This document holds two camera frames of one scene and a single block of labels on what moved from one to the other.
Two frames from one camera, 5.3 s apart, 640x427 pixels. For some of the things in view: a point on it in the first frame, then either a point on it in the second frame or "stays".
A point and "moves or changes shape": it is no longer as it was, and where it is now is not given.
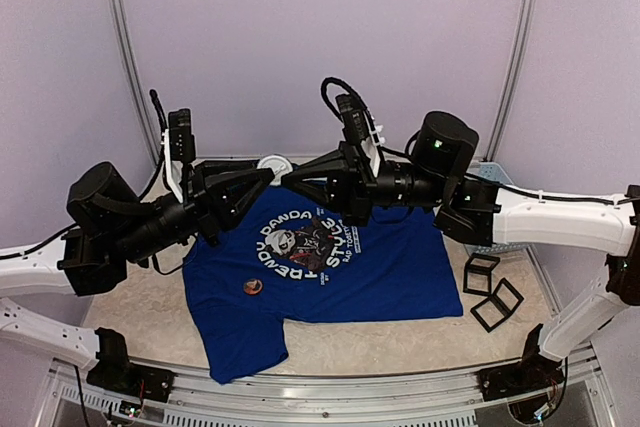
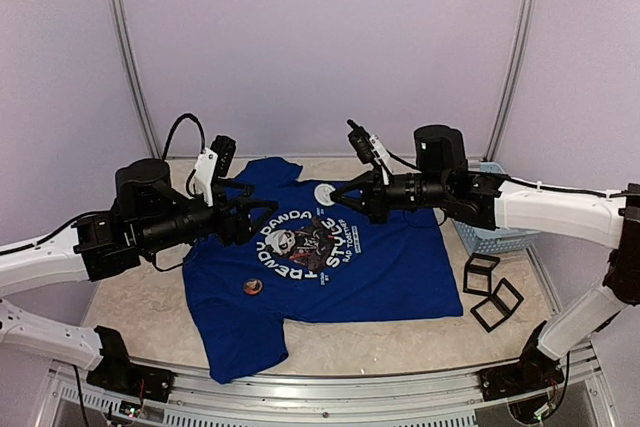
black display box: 477,277 stays
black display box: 501,304 stays
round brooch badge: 253,287 stays
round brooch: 279,165 moves or changes shape
